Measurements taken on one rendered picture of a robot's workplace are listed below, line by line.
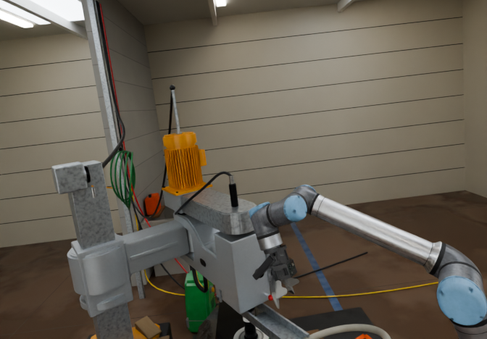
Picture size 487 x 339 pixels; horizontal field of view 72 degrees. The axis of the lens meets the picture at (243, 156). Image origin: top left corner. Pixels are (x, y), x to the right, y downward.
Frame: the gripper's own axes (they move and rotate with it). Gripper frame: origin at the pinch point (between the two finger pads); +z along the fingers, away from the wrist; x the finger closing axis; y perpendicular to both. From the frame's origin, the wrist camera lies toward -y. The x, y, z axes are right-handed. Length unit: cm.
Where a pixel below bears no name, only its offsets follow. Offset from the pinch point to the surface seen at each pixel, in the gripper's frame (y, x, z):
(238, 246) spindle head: -37, 37, -21
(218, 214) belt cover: -41, 34, -41
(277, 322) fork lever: -35, 48, 23
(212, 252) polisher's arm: -64, 50, -21
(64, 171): -100, -8, -88
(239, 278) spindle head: -43, 39, -5
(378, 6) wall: 88, 567, -339
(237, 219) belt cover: -30, 34, -35
